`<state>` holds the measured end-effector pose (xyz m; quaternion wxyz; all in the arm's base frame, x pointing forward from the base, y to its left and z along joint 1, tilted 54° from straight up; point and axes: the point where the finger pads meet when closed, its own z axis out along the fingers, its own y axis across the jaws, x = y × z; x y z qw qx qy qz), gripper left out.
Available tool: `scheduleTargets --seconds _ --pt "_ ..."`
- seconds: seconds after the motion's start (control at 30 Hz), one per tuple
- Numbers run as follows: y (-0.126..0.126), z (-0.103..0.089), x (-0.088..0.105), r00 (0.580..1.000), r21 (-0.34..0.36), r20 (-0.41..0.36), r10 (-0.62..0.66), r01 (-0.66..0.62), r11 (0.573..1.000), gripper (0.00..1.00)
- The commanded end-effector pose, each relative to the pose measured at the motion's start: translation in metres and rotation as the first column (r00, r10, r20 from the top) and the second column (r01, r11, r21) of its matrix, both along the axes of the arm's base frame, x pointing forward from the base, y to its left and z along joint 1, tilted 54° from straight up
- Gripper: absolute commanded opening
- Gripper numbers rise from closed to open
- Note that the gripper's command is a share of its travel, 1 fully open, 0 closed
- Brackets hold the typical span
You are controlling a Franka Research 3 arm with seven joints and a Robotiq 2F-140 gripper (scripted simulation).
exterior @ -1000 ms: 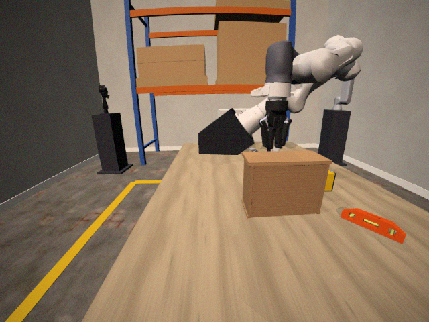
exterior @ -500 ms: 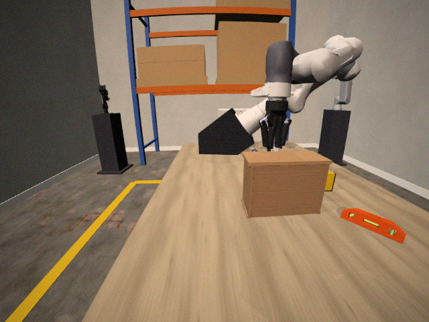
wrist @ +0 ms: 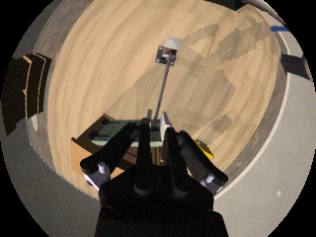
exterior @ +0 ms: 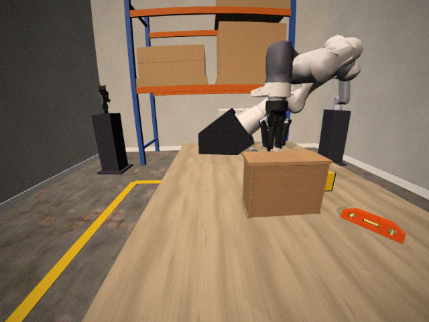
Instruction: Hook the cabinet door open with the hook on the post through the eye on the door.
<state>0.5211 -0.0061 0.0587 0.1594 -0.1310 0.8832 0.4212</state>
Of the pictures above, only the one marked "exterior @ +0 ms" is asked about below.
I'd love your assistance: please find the brown wooden cabinet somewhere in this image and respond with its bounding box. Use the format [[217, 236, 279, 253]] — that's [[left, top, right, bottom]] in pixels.
[[241, 151, 332, 218]]

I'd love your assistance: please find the yellow tape measure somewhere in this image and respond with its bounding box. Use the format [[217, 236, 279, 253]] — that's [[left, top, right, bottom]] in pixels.
[[324, 170, 336, 191]]

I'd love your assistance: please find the orange torpedo spirit level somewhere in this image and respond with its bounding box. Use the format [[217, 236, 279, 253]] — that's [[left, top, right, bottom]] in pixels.
[[341, 208, 406, 244]]

